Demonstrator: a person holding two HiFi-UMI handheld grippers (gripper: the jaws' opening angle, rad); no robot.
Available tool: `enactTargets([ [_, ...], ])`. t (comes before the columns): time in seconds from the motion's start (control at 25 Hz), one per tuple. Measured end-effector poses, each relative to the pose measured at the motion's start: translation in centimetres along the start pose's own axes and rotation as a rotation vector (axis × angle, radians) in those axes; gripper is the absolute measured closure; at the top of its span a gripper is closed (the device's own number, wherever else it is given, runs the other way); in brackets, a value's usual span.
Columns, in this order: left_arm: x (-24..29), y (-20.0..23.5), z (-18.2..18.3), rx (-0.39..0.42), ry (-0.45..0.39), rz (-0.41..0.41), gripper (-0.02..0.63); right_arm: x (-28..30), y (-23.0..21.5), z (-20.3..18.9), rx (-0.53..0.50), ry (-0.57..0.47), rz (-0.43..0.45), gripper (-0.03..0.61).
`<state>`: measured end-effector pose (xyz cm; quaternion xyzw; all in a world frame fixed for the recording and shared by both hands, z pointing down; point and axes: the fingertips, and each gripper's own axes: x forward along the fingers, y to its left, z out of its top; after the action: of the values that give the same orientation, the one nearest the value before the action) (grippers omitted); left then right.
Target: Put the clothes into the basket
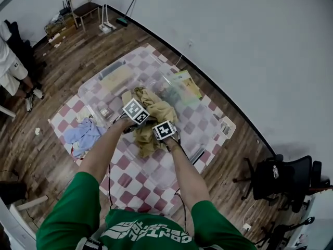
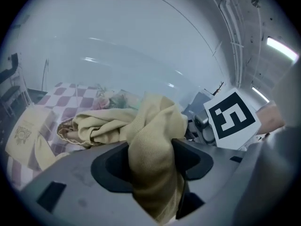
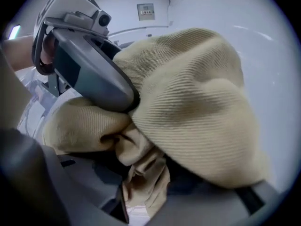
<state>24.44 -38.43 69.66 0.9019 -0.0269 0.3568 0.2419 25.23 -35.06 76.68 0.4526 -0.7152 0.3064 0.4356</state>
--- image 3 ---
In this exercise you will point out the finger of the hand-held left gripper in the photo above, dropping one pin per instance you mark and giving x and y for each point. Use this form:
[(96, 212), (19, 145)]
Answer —
[(98, 83)]

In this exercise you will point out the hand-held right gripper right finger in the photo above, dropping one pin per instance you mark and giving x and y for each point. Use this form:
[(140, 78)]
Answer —
[(207, 208)]

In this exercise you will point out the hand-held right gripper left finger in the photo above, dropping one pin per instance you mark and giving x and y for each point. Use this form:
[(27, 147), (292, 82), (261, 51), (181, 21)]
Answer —
[(94, 185)]

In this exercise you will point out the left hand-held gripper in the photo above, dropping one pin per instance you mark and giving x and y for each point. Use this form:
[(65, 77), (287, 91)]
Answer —
[(70, 6)]

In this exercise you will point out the tan yellow garment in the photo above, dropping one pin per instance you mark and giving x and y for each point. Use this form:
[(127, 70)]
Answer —
[(188, 102)]

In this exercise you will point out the person's left hand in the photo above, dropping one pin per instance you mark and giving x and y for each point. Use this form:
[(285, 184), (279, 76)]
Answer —
[(47, 50)]

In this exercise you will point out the ceiling tube light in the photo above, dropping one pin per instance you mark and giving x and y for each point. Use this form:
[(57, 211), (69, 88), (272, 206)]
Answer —
[(14, 32)]

